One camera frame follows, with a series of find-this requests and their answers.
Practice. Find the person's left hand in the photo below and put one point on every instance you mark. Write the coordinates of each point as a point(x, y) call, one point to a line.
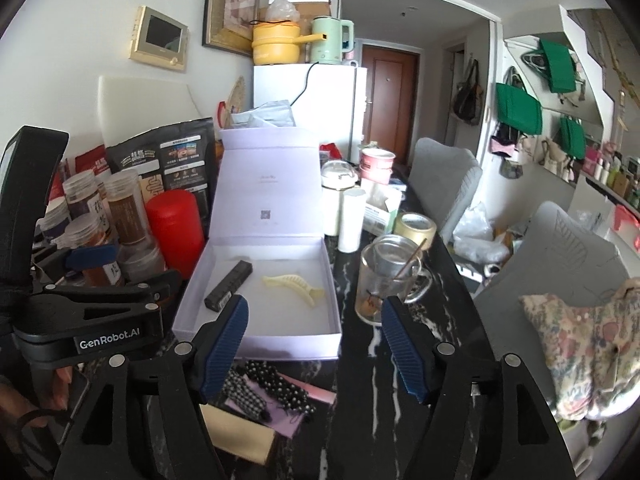
point(52, 387)

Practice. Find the row of shelf bottles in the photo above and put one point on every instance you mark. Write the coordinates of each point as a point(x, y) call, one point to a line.
point(615, 175)

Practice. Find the glass mug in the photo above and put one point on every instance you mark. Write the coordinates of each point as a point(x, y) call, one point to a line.
point(370, 300)

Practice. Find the purple card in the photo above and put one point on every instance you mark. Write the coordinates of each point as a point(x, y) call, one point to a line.
point(285, 420)

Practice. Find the black printed pouch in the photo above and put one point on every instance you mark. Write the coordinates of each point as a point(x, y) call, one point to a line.
point(165, 160)

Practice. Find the beige tape roll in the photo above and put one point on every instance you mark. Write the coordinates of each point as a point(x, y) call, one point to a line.
point(415, 227)

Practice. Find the dark hanging handbag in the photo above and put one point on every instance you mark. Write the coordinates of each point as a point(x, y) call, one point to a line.
point(467, 95)

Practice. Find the brown door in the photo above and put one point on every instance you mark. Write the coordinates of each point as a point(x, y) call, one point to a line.
point(390, 100)

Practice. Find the pink plastic bag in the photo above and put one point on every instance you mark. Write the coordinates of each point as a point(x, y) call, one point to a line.
point(627, 225)

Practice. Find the framed picture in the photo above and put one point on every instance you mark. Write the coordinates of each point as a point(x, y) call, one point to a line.
point(232, 5)

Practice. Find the pack of face masks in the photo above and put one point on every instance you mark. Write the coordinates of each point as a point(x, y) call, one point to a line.
point(265, 112)

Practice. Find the woven hand fan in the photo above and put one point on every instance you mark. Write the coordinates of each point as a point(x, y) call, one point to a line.
point(236, 102)

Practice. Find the white gift box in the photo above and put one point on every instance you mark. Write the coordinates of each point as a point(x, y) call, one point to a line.
point(260, 185)

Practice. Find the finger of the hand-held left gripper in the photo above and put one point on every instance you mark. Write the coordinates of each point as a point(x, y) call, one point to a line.
point(150, 285)
point(92, 255)

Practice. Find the cream hair claw clip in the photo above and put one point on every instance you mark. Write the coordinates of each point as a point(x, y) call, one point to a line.
point(295, 282)

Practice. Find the light green kettle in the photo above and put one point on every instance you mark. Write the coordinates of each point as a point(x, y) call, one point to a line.
point(327, 40)

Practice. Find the gold rectangular box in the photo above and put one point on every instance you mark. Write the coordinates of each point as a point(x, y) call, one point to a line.
point(240, 435)

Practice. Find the small black cube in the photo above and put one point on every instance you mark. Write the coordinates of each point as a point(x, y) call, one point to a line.
point(227, 285)

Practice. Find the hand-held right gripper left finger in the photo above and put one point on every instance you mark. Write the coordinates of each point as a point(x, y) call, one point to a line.
point(225, 350)

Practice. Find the floral cloth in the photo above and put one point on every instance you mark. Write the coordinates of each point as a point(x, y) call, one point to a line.
point(580, 350)

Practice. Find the clear plastic bag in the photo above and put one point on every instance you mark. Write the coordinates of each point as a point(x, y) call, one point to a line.
point(475, 235)

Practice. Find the gold wall intercom panel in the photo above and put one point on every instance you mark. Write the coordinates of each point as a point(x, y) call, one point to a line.
point(159, 35)

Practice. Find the green tote bag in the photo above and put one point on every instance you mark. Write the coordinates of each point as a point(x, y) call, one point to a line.
point(517, 110)
point(572, 137)

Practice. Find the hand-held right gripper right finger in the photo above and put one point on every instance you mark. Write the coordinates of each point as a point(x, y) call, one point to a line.
point(405, 350)

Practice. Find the red cylinder canister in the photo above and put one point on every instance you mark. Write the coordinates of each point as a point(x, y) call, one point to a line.
point(175, 230)

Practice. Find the white fridge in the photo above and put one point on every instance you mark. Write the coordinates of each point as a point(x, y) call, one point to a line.
point(330, 105)

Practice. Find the wooden stick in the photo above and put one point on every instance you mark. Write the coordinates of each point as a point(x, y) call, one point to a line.
point(410, 260)

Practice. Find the white cylinder bottle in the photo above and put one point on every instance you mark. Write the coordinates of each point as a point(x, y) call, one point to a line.
point(352, 220)

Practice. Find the cardboard box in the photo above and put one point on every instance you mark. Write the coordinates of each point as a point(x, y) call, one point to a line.
point(312, 9)

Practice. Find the group of clear spice jars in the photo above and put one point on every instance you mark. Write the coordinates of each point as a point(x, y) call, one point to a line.
point(125, 210)

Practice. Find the green white small carton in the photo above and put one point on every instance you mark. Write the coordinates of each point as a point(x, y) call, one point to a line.
point(380, 212)

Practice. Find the pink card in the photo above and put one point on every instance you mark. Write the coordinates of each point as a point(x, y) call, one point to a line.
point(320, 394)

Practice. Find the glass strainer insert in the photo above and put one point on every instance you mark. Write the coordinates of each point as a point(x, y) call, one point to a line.
point(387, 260)

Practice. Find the grey leaf pattern chair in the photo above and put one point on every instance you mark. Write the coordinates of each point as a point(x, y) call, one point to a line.
point(445, 175)
point(550, 260)

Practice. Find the yellow electric pot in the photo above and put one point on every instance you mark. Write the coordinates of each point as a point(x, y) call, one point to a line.
point(275, 45)

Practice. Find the red snack packet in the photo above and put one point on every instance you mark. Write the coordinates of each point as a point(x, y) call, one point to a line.
point(90, 160)

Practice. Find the black white checked scrunchie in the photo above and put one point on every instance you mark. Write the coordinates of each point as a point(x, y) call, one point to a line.
point(240, 390)

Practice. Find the white jar with clear lid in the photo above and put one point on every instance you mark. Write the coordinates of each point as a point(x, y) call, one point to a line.
point(332, 205)

